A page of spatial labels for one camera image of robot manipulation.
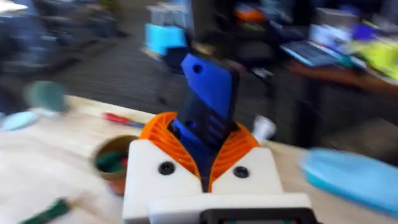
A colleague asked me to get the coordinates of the white orange right gripper right finger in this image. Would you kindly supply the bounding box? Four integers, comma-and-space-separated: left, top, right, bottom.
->
207, 123, 284, 196

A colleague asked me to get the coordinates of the white orange right gripper left finger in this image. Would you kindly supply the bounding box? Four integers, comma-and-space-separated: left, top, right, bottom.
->
122, 111, 206, 224

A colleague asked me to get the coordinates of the blue electric screwdriver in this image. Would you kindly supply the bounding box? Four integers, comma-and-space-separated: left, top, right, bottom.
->
169, 53, 241, 193

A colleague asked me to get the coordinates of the green toy vegetable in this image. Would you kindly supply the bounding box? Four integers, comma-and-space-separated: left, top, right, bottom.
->
19, 198, 71, 224

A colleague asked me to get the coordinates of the brown tub with toys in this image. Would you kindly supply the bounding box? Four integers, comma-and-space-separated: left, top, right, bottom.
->
93, 135, 141, 197

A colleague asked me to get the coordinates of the white cylinder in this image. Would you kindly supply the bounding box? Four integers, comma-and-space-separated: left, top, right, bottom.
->
252, 115, 277, 144

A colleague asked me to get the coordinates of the light blue plate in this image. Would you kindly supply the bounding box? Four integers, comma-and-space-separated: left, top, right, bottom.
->
300, 147, 398, 218

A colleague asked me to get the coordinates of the green disc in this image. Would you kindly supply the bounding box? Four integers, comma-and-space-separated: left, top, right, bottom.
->
26, 80, 68, 112

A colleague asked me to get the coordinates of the laptop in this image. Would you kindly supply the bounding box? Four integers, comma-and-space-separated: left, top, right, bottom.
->
279, 40, 343, 68

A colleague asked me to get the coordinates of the light blue box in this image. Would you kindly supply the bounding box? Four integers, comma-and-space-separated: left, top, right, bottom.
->
144, 23, 189, 56

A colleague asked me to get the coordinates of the pale blue plate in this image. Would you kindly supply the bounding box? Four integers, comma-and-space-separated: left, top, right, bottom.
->
1, 111, 40, 131

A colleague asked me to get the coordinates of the red handled tool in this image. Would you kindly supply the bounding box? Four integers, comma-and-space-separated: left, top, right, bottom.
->
102, 112, 146, 129

